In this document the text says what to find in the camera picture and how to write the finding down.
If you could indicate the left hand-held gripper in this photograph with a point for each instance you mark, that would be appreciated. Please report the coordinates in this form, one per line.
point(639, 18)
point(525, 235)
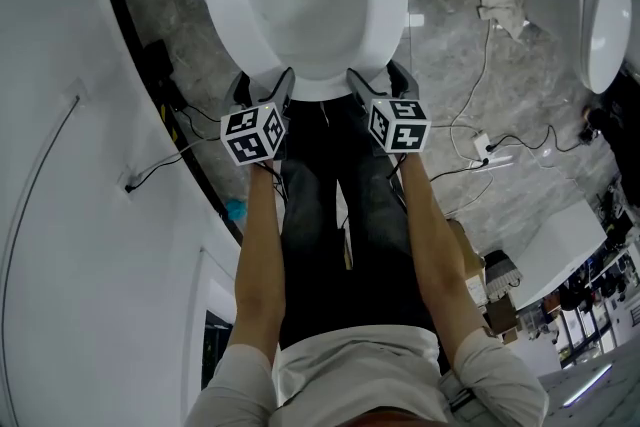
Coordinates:
point(250, 135)

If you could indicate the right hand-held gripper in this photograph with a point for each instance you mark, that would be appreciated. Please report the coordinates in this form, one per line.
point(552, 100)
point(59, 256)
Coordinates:
point(400, 130)

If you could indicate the person's right forearm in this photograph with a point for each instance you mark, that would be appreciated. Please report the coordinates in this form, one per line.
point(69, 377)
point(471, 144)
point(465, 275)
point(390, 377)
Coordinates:
point(435, 240)

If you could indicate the person's left forearm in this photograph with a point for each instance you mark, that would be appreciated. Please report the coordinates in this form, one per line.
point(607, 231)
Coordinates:
point(260, 255)

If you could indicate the white toilet bowl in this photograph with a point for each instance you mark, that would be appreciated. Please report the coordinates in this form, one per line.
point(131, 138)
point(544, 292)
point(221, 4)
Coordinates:
point(305, 5)

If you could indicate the white toilet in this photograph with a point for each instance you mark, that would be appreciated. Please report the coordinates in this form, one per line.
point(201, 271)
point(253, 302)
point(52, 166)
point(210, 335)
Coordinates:
point(602, 25)

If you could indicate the black power adapter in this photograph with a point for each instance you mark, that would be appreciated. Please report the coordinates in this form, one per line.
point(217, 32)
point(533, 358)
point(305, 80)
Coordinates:
point(157, 57)

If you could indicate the white power adapter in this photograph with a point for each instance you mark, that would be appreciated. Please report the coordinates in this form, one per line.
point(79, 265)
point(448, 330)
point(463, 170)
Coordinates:
point(481, 145)

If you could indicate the blue rag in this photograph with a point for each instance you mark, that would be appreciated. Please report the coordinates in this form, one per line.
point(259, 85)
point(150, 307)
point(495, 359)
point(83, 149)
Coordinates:
point(236, 210)

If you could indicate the white crumpled cloth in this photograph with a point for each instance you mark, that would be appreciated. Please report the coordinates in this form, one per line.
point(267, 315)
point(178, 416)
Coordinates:
point(505, 5)

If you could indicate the person's black trousers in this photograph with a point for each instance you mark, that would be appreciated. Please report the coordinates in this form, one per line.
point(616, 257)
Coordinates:
point(310, 240)

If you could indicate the grey knitted item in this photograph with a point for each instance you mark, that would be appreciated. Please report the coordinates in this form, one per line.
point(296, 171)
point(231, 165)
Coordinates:
point(500, 272)

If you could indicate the dark framed window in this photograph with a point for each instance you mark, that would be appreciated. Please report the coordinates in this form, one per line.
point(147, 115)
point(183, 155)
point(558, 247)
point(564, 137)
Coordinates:
point(215, 319)

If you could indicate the white rectangular tub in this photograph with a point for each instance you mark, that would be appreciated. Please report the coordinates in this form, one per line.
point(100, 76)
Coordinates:
point(560, 255)

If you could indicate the person's light grey shirt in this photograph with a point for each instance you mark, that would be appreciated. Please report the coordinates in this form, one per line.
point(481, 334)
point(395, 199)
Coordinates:
point(350, 365)

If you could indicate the thin black wall conduit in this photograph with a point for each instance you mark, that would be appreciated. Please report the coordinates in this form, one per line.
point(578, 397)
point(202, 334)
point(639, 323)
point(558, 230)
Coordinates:
point(77, 100)

